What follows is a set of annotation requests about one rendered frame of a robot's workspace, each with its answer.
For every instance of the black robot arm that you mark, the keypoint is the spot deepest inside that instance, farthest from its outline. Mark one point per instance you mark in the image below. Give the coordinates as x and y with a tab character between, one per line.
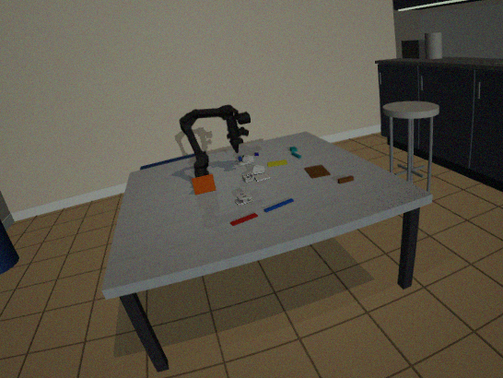
226	112

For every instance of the yellow square plate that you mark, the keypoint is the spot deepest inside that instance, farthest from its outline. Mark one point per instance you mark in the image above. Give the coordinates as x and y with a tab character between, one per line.
277	163

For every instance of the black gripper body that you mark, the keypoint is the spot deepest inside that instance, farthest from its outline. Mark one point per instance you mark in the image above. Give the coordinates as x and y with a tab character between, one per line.
234	136

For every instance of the red flat bar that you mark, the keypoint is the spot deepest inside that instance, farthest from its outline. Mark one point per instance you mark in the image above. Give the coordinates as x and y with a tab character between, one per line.
238	221

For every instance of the blue rectangular bar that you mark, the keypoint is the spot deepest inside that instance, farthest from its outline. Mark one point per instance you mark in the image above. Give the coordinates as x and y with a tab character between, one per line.
279	205

